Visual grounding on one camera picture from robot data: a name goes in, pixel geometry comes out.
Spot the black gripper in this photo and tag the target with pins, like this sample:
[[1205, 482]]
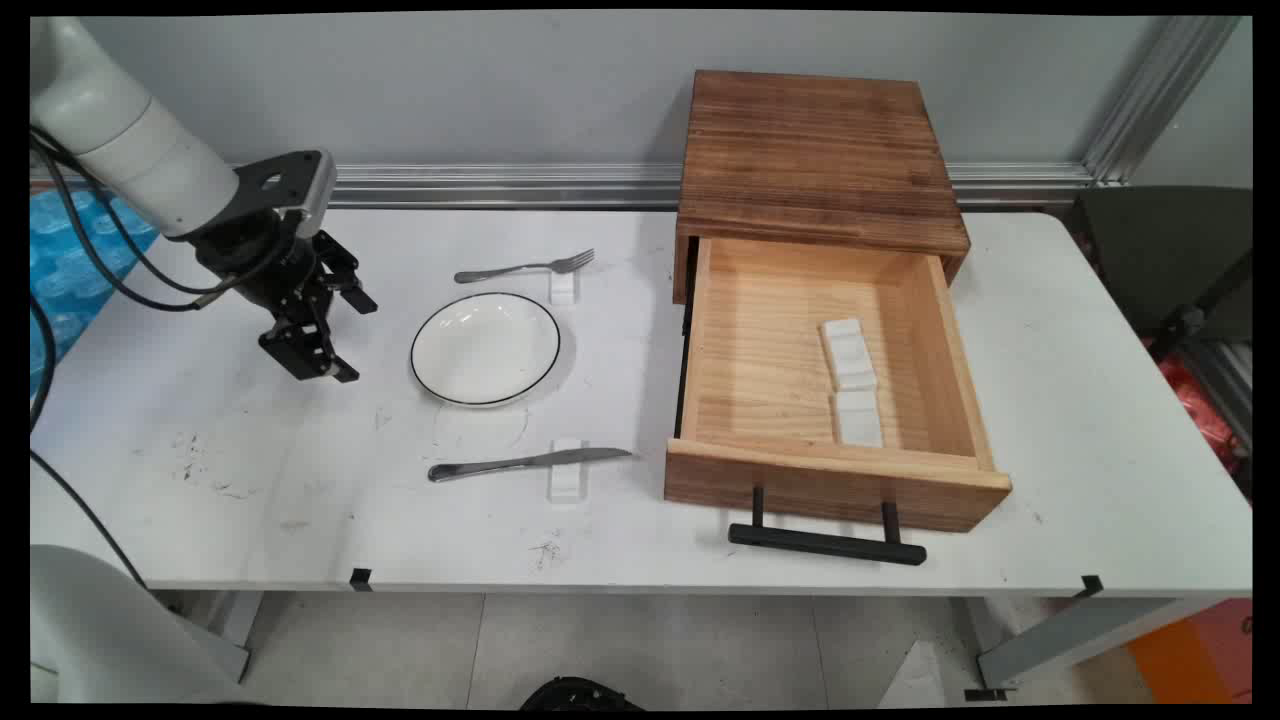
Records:
[[260, 255]]

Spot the silver table knife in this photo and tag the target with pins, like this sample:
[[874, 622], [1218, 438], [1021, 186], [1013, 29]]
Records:
[[520, 462]]

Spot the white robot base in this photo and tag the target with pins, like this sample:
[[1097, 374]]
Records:
[[90, 630]]

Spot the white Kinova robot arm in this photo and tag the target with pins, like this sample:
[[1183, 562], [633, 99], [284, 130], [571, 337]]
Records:
[[130, 140]]

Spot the white plate with black rim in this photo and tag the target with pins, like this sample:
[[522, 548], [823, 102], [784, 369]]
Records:
[[485, 350]]

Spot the silver fork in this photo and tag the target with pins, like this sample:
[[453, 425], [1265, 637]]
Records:
[[500, 270]]

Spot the white ceramic cutlery rest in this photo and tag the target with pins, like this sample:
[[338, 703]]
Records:
[[858, 420], [566, 488], [848, 355], [563, 292]]

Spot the blue bubble wrap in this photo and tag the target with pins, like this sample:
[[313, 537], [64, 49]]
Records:
[[70, 260]]

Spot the black tape marker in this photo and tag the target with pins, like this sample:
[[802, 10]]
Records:
[[1091, 585], [360, 579]]

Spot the grey table leg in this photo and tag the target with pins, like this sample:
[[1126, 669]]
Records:
[[1060, 635], [225, 620]]

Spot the black object on floor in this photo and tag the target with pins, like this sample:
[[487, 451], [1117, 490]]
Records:
[[580, 695]]

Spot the dark wooden drawer cabinet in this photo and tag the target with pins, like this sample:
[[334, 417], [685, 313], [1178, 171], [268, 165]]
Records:
[[810, 150]]

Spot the light wooden drawer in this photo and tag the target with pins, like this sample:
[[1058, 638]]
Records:
[[830, 490]]

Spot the red bag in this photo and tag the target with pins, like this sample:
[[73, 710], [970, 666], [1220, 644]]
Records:
[[1200, 405]]

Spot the orange box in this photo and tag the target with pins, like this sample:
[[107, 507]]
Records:
[[1200, 650]]

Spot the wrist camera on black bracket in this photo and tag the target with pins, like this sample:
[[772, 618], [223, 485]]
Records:
[[290, 182]]

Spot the horizontal aluminium rail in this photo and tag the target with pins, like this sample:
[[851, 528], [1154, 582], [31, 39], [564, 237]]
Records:
[[500, 185]]

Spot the slanted aluminium post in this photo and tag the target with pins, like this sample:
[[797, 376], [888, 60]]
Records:
[[1160, 90]]

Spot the aluminium frame bar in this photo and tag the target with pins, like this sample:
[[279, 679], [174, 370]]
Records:
[[1225, 375]]

